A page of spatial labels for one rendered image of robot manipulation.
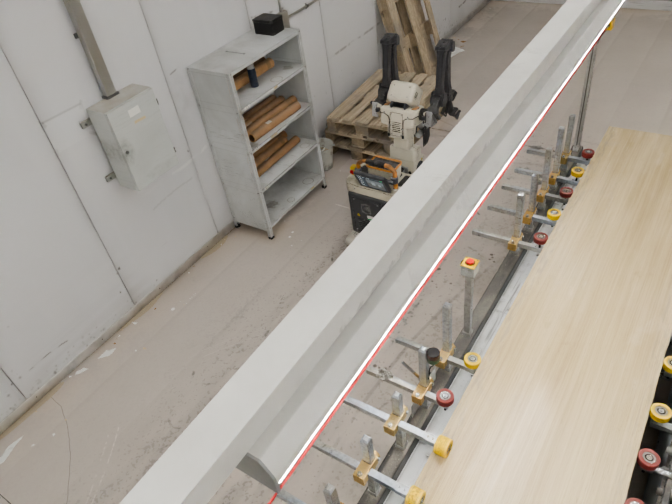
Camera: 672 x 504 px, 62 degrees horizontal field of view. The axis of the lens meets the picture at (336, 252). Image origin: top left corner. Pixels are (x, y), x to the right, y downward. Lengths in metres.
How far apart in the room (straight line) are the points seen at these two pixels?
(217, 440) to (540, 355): 2.23
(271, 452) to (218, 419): 0.10
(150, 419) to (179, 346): 0.62
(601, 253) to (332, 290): 2.64
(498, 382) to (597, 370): 0.45
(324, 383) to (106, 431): 3.35
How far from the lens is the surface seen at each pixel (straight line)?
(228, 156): 4.80
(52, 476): 4.18
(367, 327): 0.98
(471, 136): 1.29
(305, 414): 0.90
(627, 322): 3.10
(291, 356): 0.85
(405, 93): 4.11
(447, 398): 2.67
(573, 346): 2.93
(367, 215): 4.30
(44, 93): 3.98
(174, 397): 4.14
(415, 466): 2.82
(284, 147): 5.20
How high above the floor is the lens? 3.10
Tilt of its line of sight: 40 degrees down
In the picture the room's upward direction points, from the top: 10 degrees counter-clockwise
